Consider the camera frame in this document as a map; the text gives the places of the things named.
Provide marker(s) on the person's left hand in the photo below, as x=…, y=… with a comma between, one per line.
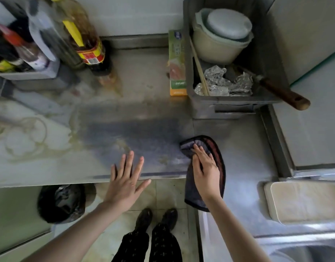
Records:
x=123, y=188

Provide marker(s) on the person's right hand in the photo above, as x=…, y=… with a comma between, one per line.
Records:
x=208, y=177

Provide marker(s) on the dark blue towel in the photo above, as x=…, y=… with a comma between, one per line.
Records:
x=192, y=193

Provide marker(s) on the stainless steel sink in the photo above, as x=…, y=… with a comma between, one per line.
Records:
x=306, y=255

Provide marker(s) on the large yellow cap oil bottle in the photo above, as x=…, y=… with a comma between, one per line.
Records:
x=88, y=49

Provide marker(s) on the red cap sauce bottle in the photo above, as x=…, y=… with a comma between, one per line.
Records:
x=28, y=53

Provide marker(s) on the white top oil dispenser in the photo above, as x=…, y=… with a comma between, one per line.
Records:
x=47, y=38

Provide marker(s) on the yellow cap soy sauce bottle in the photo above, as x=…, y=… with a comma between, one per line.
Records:
x=2, y=66

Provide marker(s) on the black cap spice jars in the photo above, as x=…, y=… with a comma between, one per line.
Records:
x=5, y=50

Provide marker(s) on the person's right forearm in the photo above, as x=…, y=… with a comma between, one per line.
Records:
x=235, y=234

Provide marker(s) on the person's left forearm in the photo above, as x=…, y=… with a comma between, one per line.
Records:
x=74, y=237

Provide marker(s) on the black shoe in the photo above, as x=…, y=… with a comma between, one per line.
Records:
x=169, y=218
x=143, y=219

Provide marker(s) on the black patterned trousers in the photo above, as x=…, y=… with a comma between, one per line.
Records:
x=134, y=245

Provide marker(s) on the black trash bin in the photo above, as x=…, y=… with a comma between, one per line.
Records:
x=61, y=204

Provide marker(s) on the crumpled aluminium foil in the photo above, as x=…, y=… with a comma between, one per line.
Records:
x=219, y=81

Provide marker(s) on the white caddy with wooden top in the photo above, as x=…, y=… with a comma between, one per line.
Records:
x=306, y=201

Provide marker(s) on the pale wooden chopstick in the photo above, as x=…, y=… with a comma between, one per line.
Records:
x=201, y=73

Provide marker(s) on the green yellow wrap box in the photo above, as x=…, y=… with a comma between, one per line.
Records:
x=177, y=70

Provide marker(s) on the pale green cabinet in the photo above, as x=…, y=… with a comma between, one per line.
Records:
x=14, y=215

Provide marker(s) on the cream lidded pot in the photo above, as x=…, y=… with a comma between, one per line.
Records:
x=216, y=49

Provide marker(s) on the deep steel bin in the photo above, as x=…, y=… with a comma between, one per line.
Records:
x=265, y=60

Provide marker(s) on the grey perforated plastic tray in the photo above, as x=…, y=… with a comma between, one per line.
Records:
x=33, y=73

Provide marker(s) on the grey dark-rimmed cutting board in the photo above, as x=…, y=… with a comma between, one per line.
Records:
x=306, y=29

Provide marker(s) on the steel wall trim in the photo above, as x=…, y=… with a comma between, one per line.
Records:
x=1, y=88

